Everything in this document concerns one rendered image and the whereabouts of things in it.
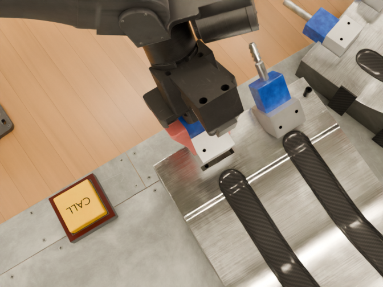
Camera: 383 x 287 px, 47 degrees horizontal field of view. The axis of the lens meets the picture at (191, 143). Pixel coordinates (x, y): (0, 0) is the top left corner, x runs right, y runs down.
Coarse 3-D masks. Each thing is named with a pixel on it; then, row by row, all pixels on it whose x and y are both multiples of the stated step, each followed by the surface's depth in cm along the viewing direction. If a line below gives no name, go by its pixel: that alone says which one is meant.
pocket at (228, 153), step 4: (228, 152) 66; (232, 152) 64; (220, 156) 66; (224, 156) 66; (228, 156) 66; (212, 160) 65; (216, 160) 65; (220, 160) 65; (208, 164) 65; (212, 164) 65; (204, 168) 65; (208, 168) 65
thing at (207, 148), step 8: (184, 120) 60; (192, 128) 60; (200, 128) 60; (192, 136) 59; (200, 136) 58; (208, 136) 58; (216, 136) 58; (224, 136) 58; (200, 144) 58; (208, 144) 58; (216, 144) 58; (224, 144) 58; (232, 144) 58; (200, 152) 58; (208, 152) 58; (216, 152) 58; (224, 152) 62; (200, 160) 59; (208, 160) 58
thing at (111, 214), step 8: (88, 176) 70; (72, 184) 69; (96, 184) 69; (104, 200) 69; (56, 208) 68; (112, 216) 68; (64, 224) 68; (96, 224) 68; (80, 232) 67; (72, 240) 67
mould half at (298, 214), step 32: (256, 128) 64; (320, 128) 64; (192, 160) 63; (224, 160) 63; (256, 160) 62; (288, 160) 63; (352, 160) 62; (192, 192) 61; (256, 192) 61; (288, 192) 61; (352, 192) 61; (192, 224) 60; (224, 224) 60; (288, 224) 60; (320, 224) 60; (224, 256) 59; (256, 256) 59; (320, 256) 58; (352, 256) 57
